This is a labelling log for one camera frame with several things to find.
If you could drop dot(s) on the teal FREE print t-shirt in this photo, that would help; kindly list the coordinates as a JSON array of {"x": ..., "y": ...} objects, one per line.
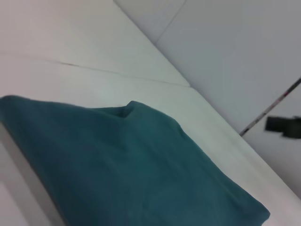
[{"x": 117, "y": 164}]

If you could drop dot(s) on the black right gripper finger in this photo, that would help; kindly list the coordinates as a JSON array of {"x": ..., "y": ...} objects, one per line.
[{"x": 282, "y": 126}]

